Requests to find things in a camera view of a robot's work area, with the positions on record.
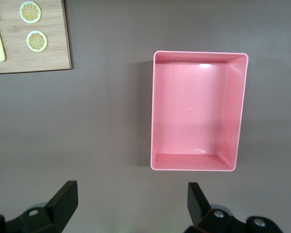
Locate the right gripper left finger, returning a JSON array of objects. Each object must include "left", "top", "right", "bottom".
[{"left": 7, "top": 181, "right": 79, "bottom": 233}]

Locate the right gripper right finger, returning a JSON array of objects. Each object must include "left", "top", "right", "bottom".
[{"left": 188, "top": 182, "right": 279, "bottom": 233}]

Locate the brown table cover sheet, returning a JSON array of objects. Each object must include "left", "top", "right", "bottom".
[{"left": 0, "top": 0, "right": 291, "bottom": 233}]

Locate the pink plastic bin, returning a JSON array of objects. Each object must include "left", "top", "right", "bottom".
[{"left": 150, "top": 50, "right": 249, "bottom": 172}]

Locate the lemon slice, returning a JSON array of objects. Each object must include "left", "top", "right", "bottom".
[
  {"left": 19, "top": 1, "right": 42, "bottom": 24},
  {"left": 26, "top": 30, "right": 49, "bottom": 52}
]

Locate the wooden cutting board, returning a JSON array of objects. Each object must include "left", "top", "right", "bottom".
[{"left": 0, "top": 0, "right": 72, "bottom": 75}]

